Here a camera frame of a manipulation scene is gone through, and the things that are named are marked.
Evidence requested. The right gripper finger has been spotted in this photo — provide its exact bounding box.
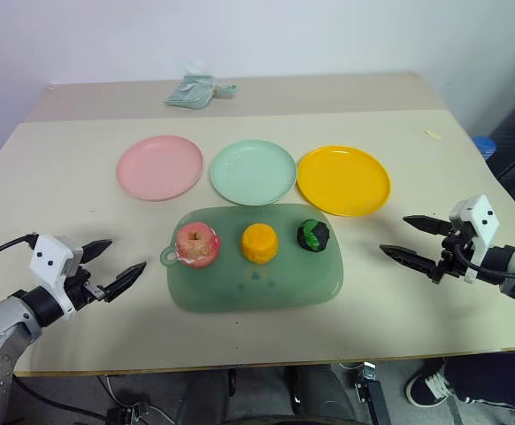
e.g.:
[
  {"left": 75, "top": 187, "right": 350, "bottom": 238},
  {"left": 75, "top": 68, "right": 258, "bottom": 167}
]
[
  {"left": 379, "top": 243, "right": 444, "bottom": 282},
  {"left": 402, "top": 214, "right": 454, "bottom": 236}
]

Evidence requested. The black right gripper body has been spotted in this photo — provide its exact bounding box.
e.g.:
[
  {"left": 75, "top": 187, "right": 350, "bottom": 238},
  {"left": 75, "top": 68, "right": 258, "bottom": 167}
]
[{"left": 431, "top": 220, "right": 479, "bottom": 285}]

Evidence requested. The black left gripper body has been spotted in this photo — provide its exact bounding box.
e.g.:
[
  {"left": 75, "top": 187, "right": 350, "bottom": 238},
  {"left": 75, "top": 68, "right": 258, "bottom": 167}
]
[{"left": 64, "top": 268, "right": 107, "bottom": 312}]

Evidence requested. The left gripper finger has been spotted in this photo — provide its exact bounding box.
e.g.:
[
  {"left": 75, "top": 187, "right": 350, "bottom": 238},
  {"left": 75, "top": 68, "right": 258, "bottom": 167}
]
[
  {"left": 81, "top": 239, "right": 114, "bottom": 267},
  {"left": 102, "top": 261, "right": 148, "bottom": 305}
]

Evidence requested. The yellow round plate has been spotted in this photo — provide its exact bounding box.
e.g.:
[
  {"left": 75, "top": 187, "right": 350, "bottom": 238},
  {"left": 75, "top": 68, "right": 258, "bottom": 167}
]
[{"left": 296, "top": 144, "right": 393, "bottom": 218}]

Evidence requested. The dark green vegetable toy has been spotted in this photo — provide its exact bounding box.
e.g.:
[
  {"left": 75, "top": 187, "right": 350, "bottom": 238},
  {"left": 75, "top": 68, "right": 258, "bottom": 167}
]
[{"left": 296, "top": 218, "right": 332, "bottom": 254}]

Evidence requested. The pink round plate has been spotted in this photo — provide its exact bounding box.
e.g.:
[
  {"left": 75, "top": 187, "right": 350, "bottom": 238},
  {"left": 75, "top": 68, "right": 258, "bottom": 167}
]
[{"left": 116, "top": 135, "right": 204, "bottom": 203}]

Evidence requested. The orange fruit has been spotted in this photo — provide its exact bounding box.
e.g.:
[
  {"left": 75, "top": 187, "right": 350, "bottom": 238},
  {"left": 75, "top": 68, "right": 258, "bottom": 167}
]
[{"left": 240, "top": 223, "right": 281, "bottom": 266}]

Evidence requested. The mint green round plate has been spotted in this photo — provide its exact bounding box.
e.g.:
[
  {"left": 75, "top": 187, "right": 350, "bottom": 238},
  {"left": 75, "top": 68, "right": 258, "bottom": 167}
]
[{"left": 209, "top": 139, "right": 298, "bottom": 206}]

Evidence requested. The red apple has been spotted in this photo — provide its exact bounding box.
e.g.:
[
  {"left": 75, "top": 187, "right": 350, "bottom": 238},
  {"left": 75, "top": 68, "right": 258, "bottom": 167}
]
[{"left": 174, "top": 220, "right": 222, "bottom": 270}]

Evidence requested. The blue round container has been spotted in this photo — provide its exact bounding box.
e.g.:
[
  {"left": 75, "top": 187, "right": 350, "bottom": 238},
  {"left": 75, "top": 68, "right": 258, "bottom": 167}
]
[{"left": 473, "top": 135, "right": 499, "bottom": 161}]

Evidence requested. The black and white sneaker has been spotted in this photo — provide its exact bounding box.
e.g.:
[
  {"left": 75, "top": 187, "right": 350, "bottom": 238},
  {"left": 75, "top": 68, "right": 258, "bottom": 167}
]
[{"left": 404, "top": 359, "right": 452, "bottom": 409}]

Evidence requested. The dark trouser leg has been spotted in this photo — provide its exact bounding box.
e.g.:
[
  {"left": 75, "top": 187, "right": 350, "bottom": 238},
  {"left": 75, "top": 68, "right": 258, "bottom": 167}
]
[{"left": 442, "top": 347, "right": 515, "bottom": 418}]

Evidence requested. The black floor device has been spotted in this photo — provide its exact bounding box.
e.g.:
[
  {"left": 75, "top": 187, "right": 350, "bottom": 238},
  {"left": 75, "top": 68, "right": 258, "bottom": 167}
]
[{"left": 104, "top": 401, "right": 153, "bottom": 425}]

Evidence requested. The translucent green cutting board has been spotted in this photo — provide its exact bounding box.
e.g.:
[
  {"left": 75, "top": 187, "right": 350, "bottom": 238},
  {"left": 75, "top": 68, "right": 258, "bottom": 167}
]
[{"left": 159, "top": 202, "right": 346, "bottom": 314}]

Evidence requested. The black table leg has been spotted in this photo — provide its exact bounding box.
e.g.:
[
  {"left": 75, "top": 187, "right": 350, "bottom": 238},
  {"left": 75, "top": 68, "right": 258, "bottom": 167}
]
[{"left": 353, "top": 360, "right": 392, "bottom": 425}]

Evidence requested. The dark rounded shape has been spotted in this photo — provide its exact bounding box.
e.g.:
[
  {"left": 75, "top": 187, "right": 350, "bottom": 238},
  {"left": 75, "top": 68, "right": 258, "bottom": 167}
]
[{"left": 283, "top": 363, "right": 357, "bottom": 425}]

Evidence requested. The folded pale green cloth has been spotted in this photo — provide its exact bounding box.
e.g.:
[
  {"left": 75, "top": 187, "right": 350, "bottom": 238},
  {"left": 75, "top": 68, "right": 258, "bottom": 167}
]
[{"left": 164, "top": 72, "right": 219, "bottom": 110}]

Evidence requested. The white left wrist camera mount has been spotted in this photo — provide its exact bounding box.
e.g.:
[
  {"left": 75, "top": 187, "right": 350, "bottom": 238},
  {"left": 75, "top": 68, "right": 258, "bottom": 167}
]
[{"left": 28, "top": 234, "right": 85, "bottom": 321}]

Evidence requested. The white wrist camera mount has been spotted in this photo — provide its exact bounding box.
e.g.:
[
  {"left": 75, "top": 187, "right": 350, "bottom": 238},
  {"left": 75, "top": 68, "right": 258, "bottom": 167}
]
[
  {"left": 448, "top": 194, "right": 501, "bottom": 285},
  {"left": 28, "top": 234, "right": 85, "bottom": 321}
]

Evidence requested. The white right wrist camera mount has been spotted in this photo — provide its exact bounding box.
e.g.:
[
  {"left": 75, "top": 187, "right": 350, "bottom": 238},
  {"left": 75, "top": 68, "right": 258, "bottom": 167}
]
[{"left": 448, "top": 194, "right": 501, "bottom": 285}]

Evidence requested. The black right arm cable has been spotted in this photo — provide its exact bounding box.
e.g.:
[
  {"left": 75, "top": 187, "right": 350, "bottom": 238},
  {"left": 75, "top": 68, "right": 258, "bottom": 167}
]
[{"left": 454, "top": 244, "right": 515, "bottom": 281}]

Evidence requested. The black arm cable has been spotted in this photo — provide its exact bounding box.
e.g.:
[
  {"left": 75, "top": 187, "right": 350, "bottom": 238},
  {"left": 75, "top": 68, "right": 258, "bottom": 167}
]
[
  {"left": 0, "top": 234, "right": 40, "bottom": 275},
  {"left": 454, "top": 244, "right": 515, "bottom": 281}
]

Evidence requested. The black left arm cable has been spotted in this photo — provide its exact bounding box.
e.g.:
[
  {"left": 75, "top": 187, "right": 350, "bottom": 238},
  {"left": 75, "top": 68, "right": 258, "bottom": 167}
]
[{"left": 0, "top": 234, "right": 40, "bottom": 275}]

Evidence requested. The white floor cable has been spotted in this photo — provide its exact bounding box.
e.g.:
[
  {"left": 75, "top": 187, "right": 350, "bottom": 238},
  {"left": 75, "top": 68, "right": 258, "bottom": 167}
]
[{"left": 104, "top": 375, "right": 177, "bottom": 425}]

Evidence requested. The black floor cable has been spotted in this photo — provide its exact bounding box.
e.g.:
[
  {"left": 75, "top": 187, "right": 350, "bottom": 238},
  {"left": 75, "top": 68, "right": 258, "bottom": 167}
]
[{"left": 12, "top": 374, "right": 111, "bottom": 422}]

